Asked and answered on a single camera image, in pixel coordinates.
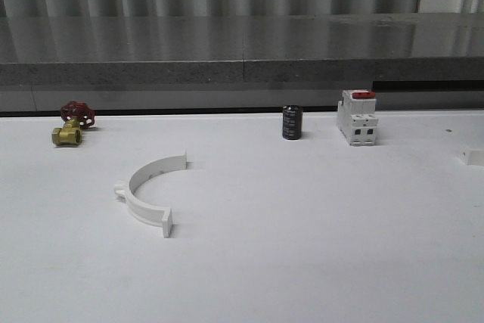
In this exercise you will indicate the grey stone bench ledge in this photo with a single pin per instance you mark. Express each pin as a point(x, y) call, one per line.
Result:
point(187, 64)

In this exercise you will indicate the black cylindrical capacitor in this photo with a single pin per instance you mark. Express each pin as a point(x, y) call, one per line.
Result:
point(292, 122)

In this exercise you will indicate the white half-ring pipe clamp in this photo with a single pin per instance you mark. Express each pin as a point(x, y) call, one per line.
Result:
point(471, 156)
point(154, 214)

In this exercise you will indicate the brass valve with red handwheel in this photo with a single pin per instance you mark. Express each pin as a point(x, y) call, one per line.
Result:
point(77, 116)

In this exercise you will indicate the white circuit breaker red switch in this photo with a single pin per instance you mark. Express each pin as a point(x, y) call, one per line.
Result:
point(356, 117)

